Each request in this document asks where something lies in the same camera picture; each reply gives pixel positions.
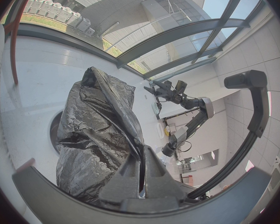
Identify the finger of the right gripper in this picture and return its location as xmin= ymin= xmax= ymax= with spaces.
xmin=143 ymin=85 xmax=158 ymax=96
xmin=152 ymin=79 xmax=169 ymax=91

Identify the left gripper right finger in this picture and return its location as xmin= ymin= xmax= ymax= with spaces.
xmin=144 ymin=146 xmax=187 ymax=202

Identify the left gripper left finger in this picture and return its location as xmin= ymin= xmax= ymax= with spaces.
xmin=99 ymin=153 xmax=141 ymax=207

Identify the black plastic bag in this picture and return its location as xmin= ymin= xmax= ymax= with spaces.
xmin=56 ymin=66 xmax=145 ymax=204

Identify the grey trash bin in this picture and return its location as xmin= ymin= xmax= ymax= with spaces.
xmin=49 ymin=111 xmax=64 ymax=157

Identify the window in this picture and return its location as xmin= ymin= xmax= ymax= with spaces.
xmin=5 ymin=0 xmax=272 ymax=80

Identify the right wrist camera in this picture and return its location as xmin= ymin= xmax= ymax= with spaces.
xmin=174 ymin=80 xmax=188 ymax=95

